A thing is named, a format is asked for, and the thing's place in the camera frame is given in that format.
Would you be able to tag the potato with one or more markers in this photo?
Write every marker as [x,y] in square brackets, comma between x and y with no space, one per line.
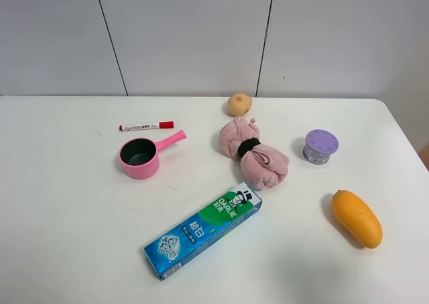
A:
[239,104]

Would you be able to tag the red whiteboard marker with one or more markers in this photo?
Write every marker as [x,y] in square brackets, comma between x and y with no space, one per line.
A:
[147,126]

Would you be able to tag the purple lidded jar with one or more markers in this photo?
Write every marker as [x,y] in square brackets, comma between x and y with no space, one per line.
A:
[319,146]

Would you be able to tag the pink rolled towel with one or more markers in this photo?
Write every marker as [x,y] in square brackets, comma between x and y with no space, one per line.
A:
[262,166]

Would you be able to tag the pink toy saucepan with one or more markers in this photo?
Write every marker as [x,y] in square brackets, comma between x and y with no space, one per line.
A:
[140,156]

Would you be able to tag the orange mango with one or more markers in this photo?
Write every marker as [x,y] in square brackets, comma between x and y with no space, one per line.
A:
[356,217]

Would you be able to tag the Darlie toothpaste box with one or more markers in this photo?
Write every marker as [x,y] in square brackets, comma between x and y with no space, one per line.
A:
[175,248]

